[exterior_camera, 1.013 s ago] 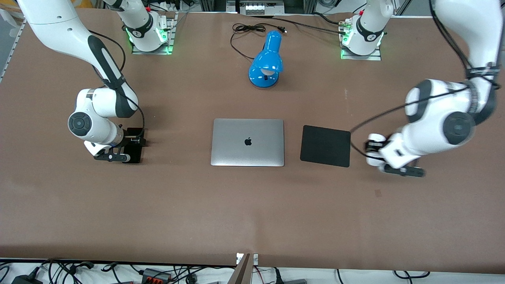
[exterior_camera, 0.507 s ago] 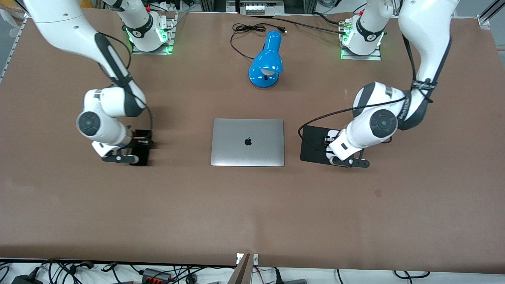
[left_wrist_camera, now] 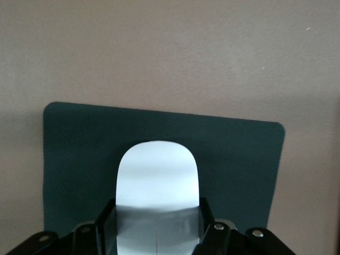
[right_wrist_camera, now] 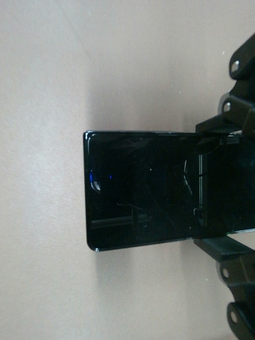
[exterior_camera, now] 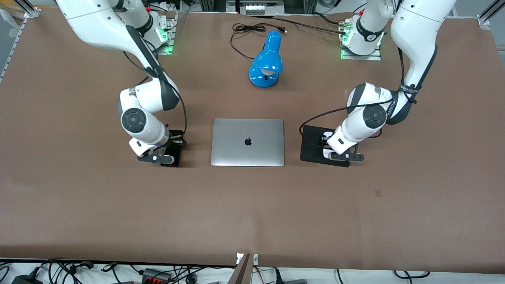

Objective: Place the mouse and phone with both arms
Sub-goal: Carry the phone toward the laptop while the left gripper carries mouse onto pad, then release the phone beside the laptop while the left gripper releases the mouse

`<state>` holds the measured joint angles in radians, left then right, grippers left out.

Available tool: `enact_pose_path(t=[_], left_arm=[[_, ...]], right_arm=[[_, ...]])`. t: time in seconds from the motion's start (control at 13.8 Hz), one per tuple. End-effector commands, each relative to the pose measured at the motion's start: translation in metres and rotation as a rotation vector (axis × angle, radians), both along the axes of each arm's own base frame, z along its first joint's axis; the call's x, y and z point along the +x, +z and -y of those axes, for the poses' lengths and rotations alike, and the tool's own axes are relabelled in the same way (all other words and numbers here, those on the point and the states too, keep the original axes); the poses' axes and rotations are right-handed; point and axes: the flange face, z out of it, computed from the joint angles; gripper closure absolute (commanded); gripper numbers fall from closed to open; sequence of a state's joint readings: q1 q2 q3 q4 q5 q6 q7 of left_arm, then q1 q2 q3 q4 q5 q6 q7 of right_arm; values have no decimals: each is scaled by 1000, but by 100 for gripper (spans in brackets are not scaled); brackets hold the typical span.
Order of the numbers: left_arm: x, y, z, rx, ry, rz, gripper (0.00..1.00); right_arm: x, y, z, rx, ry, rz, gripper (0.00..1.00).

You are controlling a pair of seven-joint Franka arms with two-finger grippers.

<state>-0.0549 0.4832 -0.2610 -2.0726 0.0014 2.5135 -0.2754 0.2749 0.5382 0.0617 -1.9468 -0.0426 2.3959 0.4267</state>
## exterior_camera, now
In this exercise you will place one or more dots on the white computer mouse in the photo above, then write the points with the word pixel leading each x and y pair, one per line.
pixel 326 155

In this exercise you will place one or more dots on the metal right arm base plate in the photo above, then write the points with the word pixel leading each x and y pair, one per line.
pixel 167 44

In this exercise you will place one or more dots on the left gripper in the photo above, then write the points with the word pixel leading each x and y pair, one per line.
pixel 322 139

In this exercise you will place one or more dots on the white power strip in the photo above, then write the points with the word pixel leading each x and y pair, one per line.
pixel 263 7

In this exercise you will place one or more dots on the grey box with orange connectors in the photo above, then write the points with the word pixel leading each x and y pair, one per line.
pixel 156 276

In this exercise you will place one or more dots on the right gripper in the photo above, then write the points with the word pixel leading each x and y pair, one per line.
pixel 175 141

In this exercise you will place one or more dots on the brown wedge-shaped post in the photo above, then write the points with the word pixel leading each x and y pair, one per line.
pixel 242 272

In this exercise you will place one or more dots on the blue desk lamp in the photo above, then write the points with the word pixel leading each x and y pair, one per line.
pixel 268 55

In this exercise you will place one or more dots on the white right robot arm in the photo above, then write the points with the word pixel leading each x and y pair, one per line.
pixel 98 23

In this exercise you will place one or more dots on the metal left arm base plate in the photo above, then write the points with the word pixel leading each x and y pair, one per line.
pixel 355 58

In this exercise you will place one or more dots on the black power plug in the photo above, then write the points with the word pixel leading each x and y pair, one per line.
pixel 278 276

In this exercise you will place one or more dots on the black power adapter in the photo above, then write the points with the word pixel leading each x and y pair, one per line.
pixel 25 279

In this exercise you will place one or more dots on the perforated metal edge rail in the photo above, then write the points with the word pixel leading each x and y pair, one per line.
pixel 15 39

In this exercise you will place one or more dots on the silver closed laptop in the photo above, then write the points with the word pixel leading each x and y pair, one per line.
pixel 247 152

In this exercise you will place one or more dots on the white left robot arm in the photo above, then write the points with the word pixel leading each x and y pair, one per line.
pixel 418 23

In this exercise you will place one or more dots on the black smartphone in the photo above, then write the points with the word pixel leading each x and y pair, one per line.
pixel 178 156

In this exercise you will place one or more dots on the small metal bracket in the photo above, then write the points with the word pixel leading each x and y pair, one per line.
pixel 255 258

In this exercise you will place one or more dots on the aluminium frame profile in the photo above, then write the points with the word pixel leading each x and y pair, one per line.
pixel 28 10
pixel 489 14

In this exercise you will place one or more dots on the black mouse pad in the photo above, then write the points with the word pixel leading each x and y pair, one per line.
pixel 309 152

